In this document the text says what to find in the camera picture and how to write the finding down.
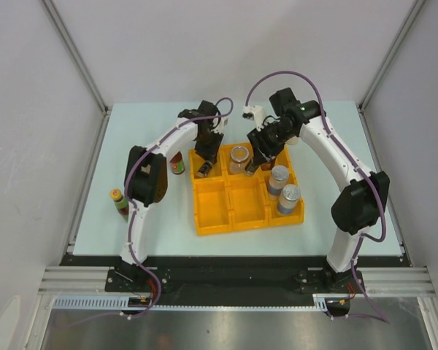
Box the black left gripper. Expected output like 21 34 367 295
194 128 223 163

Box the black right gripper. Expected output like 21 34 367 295
248 122 296 167

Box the small black-lid spice jar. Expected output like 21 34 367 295
195 160 214 179

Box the black-cap squeeze bottle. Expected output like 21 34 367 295
286 136 300 145

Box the clear flask-shaped glass jar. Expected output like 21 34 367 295
228 145 250 175

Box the blue-label pearl jar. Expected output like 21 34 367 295
267 165 290 201
277 184 301 216

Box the tall red sauce bottle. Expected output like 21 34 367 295
169 152 185 175

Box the green-label sauce bottle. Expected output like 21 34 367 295
109 188 129 222

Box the dark spice shaker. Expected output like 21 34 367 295
244 160 258 176

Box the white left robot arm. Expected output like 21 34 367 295
120 101 228 266

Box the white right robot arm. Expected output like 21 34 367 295
242 87 390 292

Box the yellow six-compartment tray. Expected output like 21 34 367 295
188 144 305 236

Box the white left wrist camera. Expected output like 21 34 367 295
212 116 228 134

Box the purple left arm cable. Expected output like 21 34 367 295
123 97 235 325

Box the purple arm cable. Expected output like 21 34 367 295
245 71 391 324
123 97 235 325

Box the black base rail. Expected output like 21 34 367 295
60 254 410 304

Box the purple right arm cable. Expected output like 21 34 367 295
245 71 391 324

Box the white slotted cable duct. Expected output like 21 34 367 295
53 294 351 313

